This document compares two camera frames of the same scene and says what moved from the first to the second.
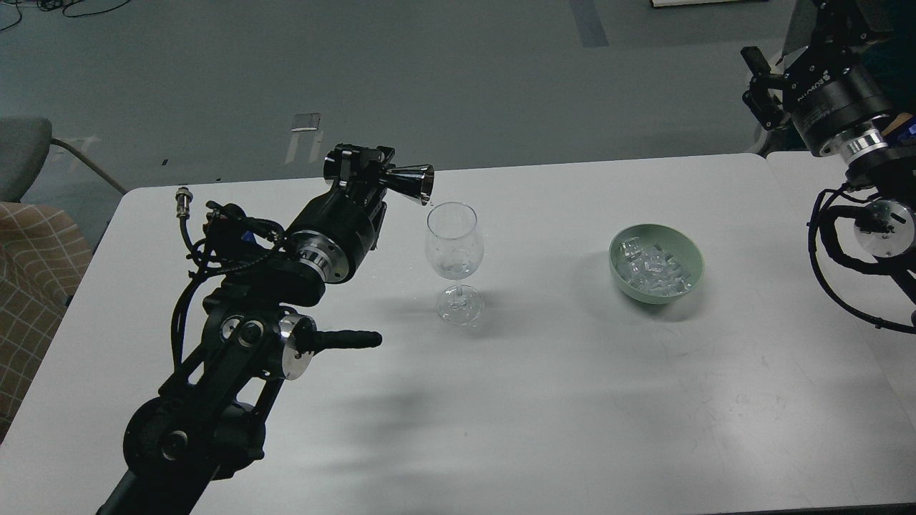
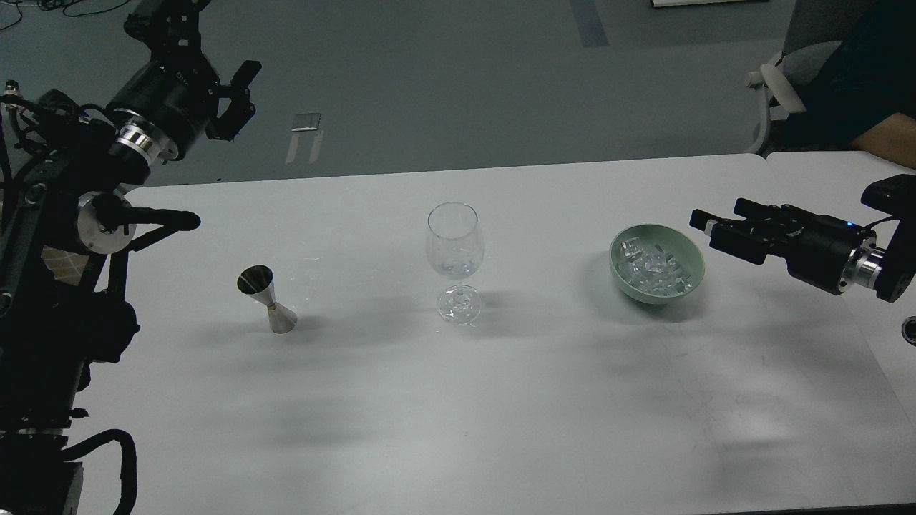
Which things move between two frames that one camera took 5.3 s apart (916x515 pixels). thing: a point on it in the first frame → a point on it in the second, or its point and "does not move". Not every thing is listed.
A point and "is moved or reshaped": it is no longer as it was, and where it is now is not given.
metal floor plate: (308, 121) does not move
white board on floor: (658, 3) does not move
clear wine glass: (454, 250) does not move
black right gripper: (837, 98) → (818, 248)
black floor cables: (53, 5) does not move
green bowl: (655, 264) does not move
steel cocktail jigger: (416, 182) is moved or reshaped
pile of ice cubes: (648, 269) does not move
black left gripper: (337, 232) → (172, 99)
